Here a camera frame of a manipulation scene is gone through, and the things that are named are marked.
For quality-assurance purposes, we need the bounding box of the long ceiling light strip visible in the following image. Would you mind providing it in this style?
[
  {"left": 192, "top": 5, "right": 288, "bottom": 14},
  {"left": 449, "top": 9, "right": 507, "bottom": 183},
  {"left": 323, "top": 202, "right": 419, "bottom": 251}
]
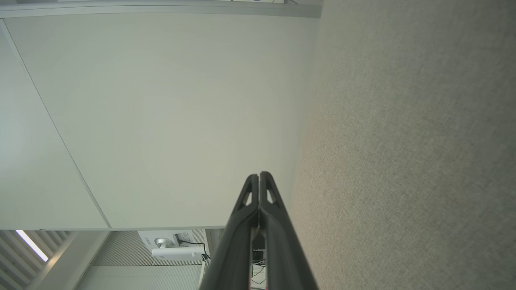
[{"left": 15, "top": 230, "right": 49, "bottom": 262}]

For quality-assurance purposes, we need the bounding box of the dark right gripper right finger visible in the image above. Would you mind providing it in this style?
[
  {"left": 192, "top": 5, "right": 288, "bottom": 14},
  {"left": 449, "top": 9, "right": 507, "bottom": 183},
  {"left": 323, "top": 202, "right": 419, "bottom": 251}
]
[{"left": 260, "top": 172, "right": 319, "bottom": 290}]

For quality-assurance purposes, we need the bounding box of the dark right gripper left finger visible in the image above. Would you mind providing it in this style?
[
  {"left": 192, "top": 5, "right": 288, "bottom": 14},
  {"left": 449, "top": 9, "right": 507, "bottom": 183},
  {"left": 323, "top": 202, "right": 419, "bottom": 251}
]
[{"left": 200, "top": 174, "right": 259, "bottom": 290}]

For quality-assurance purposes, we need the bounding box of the white ceiling projector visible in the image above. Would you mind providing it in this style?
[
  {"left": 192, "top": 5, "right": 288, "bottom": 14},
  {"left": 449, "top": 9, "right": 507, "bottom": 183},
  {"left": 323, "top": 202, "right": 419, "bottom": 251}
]
[{"left": 138, "top": 230, "right": 207, "bottom": 261}]

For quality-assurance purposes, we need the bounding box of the grey fabric sofa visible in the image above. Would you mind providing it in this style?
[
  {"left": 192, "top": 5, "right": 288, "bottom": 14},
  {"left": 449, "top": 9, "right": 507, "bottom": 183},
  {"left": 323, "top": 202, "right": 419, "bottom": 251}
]
[{"left": 289, "top": 0, "right": 516, "bottom": 290}]

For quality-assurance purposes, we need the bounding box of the black projector cable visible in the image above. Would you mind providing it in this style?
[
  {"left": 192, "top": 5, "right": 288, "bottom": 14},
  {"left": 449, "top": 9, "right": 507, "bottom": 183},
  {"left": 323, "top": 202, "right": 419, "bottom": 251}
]
[{"left": 179, "top": 240, "right": 211, "bottom": 267}]

